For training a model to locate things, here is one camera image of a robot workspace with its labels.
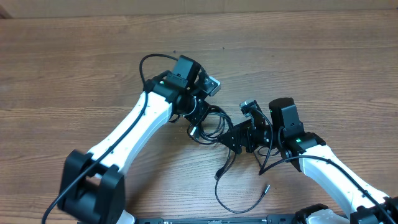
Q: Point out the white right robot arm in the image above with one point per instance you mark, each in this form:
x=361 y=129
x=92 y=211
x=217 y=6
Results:
x=310 y=155

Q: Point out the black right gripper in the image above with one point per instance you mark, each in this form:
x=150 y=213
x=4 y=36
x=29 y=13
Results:
x=246 y=131

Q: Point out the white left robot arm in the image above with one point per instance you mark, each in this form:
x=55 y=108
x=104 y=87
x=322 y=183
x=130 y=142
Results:
x=93 y=184

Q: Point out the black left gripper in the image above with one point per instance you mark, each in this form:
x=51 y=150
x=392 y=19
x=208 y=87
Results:
x=197 y=117

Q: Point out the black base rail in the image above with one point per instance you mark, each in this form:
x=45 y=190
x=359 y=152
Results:
x=270 y=219

